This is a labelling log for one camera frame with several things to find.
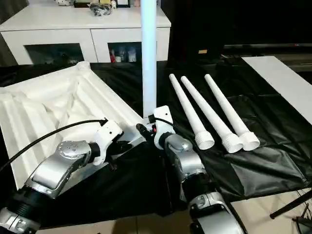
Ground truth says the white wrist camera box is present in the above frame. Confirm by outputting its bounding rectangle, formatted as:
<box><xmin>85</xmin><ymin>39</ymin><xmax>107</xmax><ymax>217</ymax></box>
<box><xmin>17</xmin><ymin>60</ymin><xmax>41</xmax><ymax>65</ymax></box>
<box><xmin>146</xmin><ymin>105</ymin><xmax>176</xmax><ymax>150</ymax></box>
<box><xmin>90</xmin><ymin>119</ymin><xmax>124</xmax><ymax>167</ymax></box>

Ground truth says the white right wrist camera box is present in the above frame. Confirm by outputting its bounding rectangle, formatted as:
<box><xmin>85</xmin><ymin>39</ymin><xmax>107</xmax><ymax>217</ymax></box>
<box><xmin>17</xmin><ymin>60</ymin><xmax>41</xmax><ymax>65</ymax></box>
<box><xmin>146</xmin><ymin>105</ymin><xmax>176</xmax><ymax>150</ymax></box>

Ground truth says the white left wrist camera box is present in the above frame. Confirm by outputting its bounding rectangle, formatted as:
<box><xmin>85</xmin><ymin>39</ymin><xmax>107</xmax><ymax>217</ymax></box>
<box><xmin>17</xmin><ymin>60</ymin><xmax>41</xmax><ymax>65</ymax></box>
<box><xmin>90</xmin><ymin>119</ymin><xmax>124</xmax><ymax>167</ymax></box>

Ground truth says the white plastic table leg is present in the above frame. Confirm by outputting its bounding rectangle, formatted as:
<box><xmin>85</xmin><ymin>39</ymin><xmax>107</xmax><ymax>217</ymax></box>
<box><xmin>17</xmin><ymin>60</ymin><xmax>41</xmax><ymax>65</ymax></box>
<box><xmin>169</xmin><ymin>73</ymin><xmax>215</xmax><ymax>151</ymax></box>
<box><xmin>204</xmin><ymin>74</ymin><xmax>261</xmax><ymax>152</ymax></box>
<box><xmin>181</xmin><ymin>75</ymin><xmax>243</xmax><ymax>154</ymax></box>
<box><xmin>140</xmin><ymin>0</ymin><xmax>158</xmax><ymax>120</ymax></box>

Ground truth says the white cabinet with glass doors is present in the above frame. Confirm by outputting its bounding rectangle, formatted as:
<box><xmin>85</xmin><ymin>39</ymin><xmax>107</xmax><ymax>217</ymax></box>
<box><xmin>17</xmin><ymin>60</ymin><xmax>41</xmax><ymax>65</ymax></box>
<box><xmin>0</xmin><ymin>2</ymin><xmax>172</xmax><ymax>67</ymax></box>

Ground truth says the white plastic table top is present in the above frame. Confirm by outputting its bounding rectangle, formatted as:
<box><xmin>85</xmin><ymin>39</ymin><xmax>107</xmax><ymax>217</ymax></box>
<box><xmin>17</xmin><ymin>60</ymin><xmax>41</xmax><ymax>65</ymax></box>
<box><xmin>0</xmin><ymin>61</ymin><xmax>150</xmax><ymax>189</ymax></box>

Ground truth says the black work mat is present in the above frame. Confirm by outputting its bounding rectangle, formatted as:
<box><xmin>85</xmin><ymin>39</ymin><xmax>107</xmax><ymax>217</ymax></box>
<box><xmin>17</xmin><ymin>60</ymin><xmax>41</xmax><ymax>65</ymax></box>
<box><xmin>0</xmin><ymin>59</ymin><xmax>312</xmax><ymax>230</ymax></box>

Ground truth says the black stand leg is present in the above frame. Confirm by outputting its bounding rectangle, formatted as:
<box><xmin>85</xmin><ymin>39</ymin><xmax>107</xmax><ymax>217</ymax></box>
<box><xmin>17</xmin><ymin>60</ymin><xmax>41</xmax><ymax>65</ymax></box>
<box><xmin>269</xmin><ymin>189</ymin><xmax>312</xmax><ymax>219</ymax></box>

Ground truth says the white side table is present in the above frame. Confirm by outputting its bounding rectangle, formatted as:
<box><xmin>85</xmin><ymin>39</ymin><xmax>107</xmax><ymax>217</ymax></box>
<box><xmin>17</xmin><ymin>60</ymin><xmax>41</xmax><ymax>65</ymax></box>
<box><xmin>242</xmin><ymin>56</ymin><xmax>312</xmax><ymax>125</ymax></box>

